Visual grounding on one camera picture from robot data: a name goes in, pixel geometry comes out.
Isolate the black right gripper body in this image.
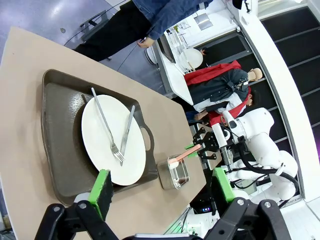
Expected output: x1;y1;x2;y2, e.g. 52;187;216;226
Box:
204;133;221;155

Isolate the white round plate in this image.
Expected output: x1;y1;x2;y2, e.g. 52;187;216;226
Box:
183;47;204;70
81;94;147;187

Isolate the white wire dish rack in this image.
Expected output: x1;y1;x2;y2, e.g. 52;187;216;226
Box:
163;21;205;76

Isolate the silver fork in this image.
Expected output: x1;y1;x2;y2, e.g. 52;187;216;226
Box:
90;86;126;163

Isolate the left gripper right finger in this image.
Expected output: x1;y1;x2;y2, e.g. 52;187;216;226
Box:
203;166;293;240

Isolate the person in denim jacket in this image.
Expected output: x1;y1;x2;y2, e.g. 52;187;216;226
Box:
74;0;214;63

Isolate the rectangular steel container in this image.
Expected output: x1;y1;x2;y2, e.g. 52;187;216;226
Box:
156;154;191;191

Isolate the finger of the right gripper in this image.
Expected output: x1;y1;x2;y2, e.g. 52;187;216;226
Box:
187;149;218;161
184;126;214;150

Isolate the silver knife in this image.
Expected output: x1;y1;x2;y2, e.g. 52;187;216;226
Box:
119;104;136;167

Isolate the person's right hand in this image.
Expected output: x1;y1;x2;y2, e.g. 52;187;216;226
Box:
136;36;155;50

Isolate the black jacket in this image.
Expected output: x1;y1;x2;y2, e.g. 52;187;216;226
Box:
189;69;251;112

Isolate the dark grey plastic stool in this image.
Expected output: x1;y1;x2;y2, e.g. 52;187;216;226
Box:
79;9;114;42

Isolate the right arm black cable sleeve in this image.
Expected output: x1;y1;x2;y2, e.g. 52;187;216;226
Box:
234;139;301;201

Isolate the seated person in red jacket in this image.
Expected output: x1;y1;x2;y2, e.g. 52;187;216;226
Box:
184;59;252;127

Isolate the person's right forearm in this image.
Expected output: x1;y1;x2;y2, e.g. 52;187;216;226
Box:
147;9;201;41

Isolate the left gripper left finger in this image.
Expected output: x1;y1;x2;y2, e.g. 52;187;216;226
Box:
34;169;119;240

